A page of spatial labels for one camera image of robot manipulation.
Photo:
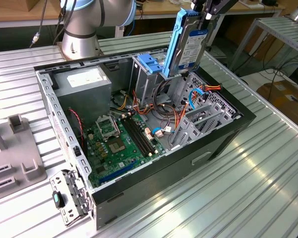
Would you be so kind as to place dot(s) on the green motherboard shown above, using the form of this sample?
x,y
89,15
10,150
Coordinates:
x,y
125,155

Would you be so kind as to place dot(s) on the brown cardboard box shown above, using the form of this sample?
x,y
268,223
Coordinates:
x,y
283,99

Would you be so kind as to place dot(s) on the black RAM slot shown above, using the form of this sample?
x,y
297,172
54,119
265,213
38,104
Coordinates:
x,y
142,134
136,136

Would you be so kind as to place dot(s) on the grey power supply unit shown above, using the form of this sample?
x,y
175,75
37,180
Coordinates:
x,y
84,99

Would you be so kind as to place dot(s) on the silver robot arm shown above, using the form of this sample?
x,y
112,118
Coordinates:
x,y
79,42

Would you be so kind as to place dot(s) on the square brown base plate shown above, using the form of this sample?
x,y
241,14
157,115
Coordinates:
x,y
60,50

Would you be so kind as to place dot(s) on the metal slat side table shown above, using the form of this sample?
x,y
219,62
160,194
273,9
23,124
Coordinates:
x,y
278,27

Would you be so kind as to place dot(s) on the blue expansion slot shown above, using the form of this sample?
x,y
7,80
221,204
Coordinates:
x,y
119,171

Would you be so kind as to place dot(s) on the black PC case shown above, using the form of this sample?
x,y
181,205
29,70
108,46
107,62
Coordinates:
x,y
164,178

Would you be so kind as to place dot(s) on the grey optical drive cage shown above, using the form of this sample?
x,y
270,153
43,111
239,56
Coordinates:
x,y
144,84

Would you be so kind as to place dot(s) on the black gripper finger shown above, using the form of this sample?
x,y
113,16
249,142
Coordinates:
x,y
221,6
200,5

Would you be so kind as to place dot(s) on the grey parts rack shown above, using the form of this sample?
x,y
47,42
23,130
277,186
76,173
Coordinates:
x,y
17,148

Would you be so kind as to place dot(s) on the hard disk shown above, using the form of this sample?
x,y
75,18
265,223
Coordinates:
x,y
191,49

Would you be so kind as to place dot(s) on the grey metal disk bay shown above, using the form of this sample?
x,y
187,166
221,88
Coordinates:
x,y
208,116

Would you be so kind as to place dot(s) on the metal card retention bracket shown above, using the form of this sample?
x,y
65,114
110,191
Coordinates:
x,y
65,215

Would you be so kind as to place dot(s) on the wooden desk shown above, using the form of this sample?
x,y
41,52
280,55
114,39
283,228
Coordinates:
x,y
161,8

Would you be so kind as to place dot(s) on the blue plastic drive latch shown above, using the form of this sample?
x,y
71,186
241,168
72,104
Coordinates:
x,y
149,63

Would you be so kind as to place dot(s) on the black latch with teal button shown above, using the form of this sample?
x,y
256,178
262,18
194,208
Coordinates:
x,y
57,199

